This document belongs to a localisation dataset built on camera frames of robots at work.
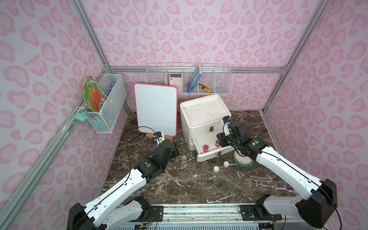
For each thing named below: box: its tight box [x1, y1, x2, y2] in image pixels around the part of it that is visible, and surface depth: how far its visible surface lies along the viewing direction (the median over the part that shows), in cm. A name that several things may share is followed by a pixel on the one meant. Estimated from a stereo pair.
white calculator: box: [169, 72, 183, 92], surface depth 97 cm
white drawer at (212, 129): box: [187, 121, 224, 137], surface depth 83 cm
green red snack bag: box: [83, 75, 107, 113], surface depth 74 cm
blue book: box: [186, 64, 203, 95], surface depth 90 cm
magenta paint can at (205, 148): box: [202, 144, 210, 153], surface depth 88 cm
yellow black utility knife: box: [198, 83, 214, 93], surface depth 100 cm
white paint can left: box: [213, 165, 219, 174], surface depth 88 cm
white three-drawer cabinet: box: [180, 94, 234, 162], surface depth 88 cm
